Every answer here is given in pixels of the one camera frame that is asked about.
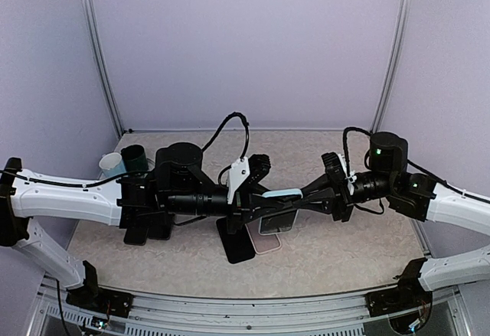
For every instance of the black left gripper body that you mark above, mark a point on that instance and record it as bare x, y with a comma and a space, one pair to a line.
240, 207

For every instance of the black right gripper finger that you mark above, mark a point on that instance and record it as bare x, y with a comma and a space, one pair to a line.
322, 206
321, 187

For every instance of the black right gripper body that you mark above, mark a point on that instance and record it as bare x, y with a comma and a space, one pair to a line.
344, 202

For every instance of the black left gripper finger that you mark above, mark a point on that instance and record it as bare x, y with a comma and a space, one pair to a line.
257, 201
268, 215

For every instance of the light blue phone case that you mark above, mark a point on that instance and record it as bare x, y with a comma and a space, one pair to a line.
290, 192

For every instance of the purple edged dark phone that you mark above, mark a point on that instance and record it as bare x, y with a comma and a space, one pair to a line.
160, 227

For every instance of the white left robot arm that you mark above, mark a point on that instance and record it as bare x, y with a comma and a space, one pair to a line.
143, 203

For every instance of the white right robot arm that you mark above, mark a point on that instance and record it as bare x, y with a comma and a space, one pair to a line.
420, 196

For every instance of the pink phone case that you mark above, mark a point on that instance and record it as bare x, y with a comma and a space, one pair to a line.
262, 244

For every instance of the black phone case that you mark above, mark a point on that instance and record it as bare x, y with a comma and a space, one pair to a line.
238, 247

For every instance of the black cup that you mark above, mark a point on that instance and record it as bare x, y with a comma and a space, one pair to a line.
134, 158

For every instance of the light blue white cup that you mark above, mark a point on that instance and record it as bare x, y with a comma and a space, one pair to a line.
112, 164

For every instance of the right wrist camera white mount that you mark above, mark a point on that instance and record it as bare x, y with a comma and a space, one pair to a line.
350, 176

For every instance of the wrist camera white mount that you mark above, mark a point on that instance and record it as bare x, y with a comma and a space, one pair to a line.
350, 176
239, 172

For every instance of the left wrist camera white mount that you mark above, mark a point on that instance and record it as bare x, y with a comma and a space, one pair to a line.
239, 172

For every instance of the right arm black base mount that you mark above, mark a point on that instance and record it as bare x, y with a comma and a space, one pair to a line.
408, 292

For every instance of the right aluminium frame post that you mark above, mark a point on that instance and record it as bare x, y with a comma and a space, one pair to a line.
392, 65

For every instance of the aluminium frame post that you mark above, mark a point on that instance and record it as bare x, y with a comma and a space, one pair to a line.
392, 65
97, 49

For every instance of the aluminium front rail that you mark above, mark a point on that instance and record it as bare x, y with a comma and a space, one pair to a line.
153, 314

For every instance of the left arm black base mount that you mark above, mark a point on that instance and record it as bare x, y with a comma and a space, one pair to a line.
92, 297

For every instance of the left aluminium frame post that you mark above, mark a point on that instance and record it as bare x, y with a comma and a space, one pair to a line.
97, 49

